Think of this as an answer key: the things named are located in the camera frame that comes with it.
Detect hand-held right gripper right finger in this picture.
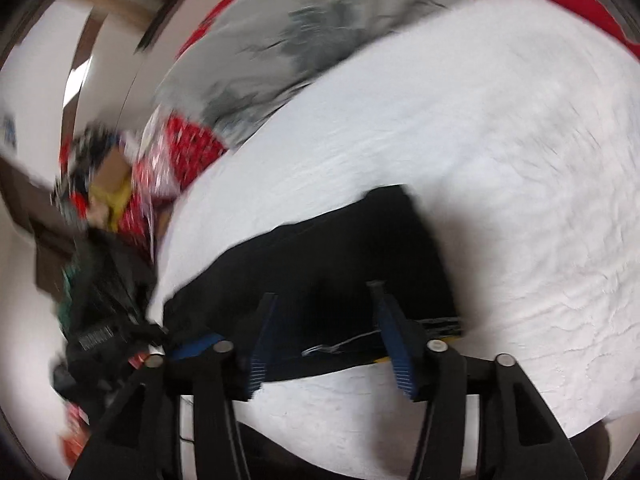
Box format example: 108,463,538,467
366,280,589,480

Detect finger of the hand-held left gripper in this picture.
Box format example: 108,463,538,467
165,331,227,362

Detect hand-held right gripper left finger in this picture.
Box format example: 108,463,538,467
67,293,279,480

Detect black pants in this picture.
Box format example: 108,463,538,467
161,185,467,383

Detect dark green cloth bundle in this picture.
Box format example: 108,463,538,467
59,231,157,332

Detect dark wooden cabinet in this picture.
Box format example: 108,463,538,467
0,156,83,295

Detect brown cardboard box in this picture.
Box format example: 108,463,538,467
94,151,134,197

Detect red dotted plastic bag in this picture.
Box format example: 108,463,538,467
131,114,232,253

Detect pile of mixed clothes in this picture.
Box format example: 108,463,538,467
51,124,127,228

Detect white ceiling light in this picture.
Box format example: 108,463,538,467
61,54,94,107

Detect grey floral pillow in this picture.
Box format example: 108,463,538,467
154,0,473,150

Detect blue wall picture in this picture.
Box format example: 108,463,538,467
0,114,19,152

